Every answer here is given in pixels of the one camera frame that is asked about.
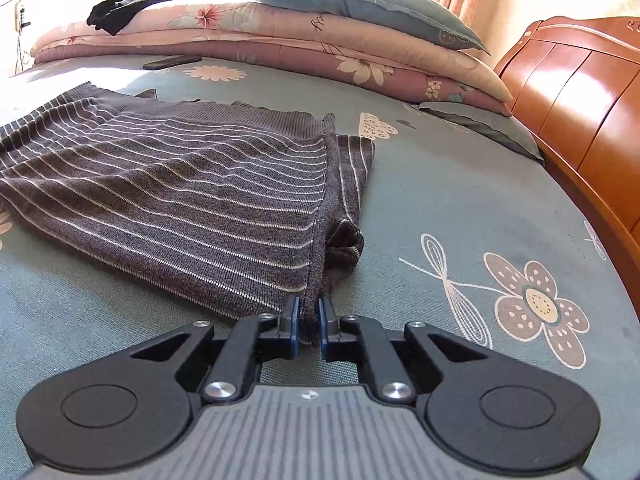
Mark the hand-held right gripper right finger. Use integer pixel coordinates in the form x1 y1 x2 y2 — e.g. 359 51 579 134
318 296 488 403

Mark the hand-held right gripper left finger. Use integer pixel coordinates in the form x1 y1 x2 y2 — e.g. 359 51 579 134
131 296 302 403

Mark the grey striped sweater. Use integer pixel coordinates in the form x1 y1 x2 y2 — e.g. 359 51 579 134
0 81 377 321

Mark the flat teal pillow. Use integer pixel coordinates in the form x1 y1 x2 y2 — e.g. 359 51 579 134
412 101 545 161

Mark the pink floral folded quilt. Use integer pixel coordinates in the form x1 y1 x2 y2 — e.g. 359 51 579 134
31 1 513 116

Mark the black smartphone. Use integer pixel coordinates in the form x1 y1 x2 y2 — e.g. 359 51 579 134
143 56 201 71

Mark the plump teal floral pillow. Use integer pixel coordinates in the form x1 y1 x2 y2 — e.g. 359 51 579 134
237 0 491 55

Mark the wooden headboard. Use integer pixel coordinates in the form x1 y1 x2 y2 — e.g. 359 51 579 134
494 16 640 291

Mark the black garment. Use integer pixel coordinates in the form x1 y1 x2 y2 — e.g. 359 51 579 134
86 0 202 37

